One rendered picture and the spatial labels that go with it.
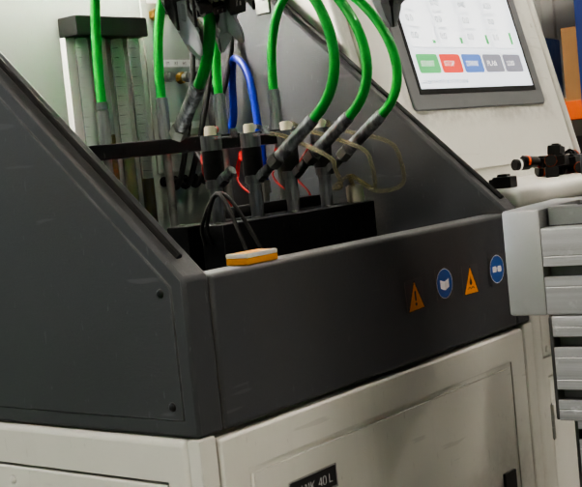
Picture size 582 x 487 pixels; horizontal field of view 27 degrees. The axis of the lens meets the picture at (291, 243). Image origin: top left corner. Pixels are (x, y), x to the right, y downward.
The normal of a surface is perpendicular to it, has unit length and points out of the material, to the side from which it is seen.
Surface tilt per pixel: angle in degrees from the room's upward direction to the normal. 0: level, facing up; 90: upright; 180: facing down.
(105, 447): 90
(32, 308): 90
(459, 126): 76
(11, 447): 90
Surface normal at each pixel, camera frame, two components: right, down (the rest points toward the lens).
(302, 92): -0.61, 0.12
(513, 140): 0.73, -0.27
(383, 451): 0.78, -0.04
